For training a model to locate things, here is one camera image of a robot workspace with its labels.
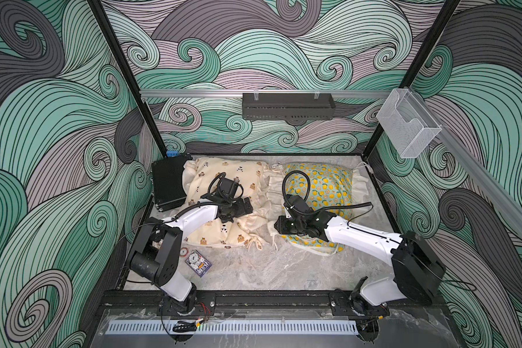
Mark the small blue card box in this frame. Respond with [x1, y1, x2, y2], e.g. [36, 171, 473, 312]
[185, 250, 213, 278]

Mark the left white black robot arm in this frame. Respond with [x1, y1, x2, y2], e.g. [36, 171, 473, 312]
[126, 197, 253, 312]

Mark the clear acrylic wall holder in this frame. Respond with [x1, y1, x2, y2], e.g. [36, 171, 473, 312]
[377, 88, 442, 159]

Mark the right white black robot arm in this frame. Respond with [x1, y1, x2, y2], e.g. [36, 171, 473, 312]
[274, 211, 445, 311]

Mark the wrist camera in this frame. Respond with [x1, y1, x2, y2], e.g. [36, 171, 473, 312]
[217, 178, 239, 200]
[284, 194, 315, 217]

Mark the cream bear print pillow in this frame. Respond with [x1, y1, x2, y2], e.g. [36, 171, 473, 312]
[182, 157, 284, 250]

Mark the right side aluminium rail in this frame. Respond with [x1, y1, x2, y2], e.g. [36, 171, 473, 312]
[412, 91, 522, 239]

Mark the black electronics box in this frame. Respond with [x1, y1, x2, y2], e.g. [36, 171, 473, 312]
[152, 154, 192, 212]

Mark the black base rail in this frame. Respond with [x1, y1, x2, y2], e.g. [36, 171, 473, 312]
[99, 289, 446, 318]

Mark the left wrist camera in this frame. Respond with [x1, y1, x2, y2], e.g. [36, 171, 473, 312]
[217, 178, 239, 200]

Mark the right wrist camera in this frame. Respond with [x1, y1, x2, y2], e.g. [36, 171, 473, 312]
[284, 194, 315, 217]

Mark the white slotted cable duct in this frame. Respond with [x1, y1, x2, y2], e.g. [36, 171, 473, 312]
[104, 319, 358, 336]

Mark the horizontal aluminium rail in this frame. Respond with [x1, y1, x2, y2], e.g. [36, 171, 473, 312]
[139, 88, 391, 99]

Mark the black perforated wall tray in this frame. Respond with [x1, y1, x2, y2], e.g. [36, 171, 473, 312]
[242, 92, 336, 126]

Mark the lemon print pillow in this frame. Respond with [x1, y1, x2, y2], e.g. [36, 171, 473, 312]
[271, 162, 374, 256]

